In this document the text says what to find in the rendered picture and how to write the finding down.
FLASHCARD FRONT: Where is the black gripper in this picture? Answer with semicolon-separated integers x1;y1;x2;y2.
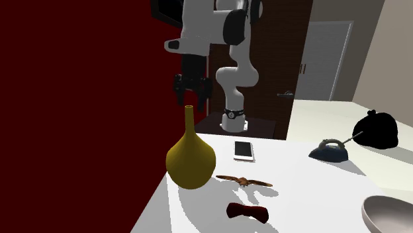
174;54;214;113

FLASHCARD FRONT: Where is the yellow long-necked vase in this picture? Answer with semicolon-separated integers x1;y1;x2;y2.
165;105;217;191

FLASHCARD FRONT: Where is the white smartphone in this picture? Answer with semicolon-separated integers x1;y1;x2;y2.
233;140;255;162

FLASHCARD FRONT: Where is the brown bird figure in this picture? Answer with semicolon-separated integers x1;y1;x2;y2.
214;174;274;189

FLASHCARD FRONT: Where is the dark brown wooden door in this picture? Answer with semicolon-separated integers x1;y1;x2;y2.
207;0;314;141

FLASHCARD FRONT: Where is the dark red bow tie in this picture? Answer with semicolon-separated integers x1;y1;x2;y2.
226;201;270;225

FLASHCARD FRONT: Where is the grey door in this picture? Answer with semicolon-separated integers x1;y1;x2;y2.
294;20;355;102

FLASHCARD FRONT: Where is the dark blue clothes iron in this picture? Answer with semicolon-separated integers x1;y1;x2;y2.
308;130;365;163

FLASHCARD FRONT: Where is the grey bowl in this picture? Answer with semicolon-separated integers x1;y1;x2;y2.
361;195;413;233

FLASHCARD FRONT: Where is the black wall picture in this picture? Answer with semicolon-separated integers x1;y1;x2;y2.
149;0;185;29

